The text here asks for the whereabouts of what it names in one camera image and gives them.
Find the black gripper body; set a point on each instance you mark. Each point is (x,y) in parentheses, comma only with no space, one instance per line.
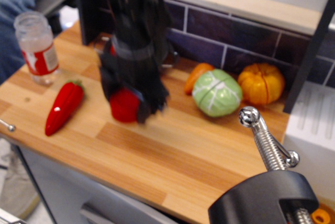
(137,70)

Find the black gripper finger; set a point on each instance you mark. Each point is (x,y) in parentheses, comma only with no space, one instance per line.
(145,109)
(110,84)

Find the red plastic cap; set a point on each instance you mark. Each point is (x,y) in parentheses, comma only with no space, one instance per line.
(124,106)

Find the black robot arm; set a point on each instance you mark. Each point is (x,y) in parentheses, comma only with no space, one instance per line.
(139,23)

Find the clear plastic spice container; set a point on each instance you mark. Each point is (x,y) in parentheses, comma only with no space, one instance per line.
(35,38)

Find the small steel pot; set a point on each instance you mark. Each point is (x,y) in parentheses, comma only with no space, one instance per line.
(103,43)

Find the red toy chili pepper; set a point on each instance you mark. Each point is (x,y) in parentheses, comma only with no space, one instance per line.
(66,102)

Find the orange toy carrot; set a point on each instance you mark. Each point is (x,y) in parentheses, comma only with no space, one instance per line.
(199,70)

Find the green toy cabbage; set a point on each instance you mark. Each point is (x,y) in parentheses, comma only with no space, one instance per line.
(217,94)

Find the wooden shelf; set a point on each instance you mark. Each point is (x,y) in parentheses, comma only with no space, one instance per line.
(275,13)

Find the small metal knob rod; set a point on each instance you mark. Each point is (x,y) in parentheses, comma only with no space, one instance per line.
(10,127)

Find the orange toy pumpkin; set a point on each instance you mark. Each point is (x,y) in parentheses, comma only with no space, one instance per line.
(261,83)

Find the blue jeans leg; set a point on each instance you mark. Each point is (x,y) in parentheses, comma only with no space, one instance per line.
(11,57)

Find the beige shoe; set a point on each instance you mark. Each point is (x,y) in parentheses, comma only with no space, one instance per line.
(18,196)

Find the black metal clamp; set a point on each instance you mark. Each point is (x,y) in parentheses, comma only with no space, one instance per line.
(278,195)

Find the white sink drainer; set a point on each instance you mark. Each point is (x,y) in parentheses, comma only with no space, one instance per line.
(312,117)

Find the orange clamp pad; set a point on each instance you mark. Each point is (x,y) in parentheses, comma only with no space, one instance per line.
(321,216)

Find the silver drawer handle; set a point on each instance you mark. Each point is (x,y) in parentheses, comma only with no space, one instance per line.
(92,216)

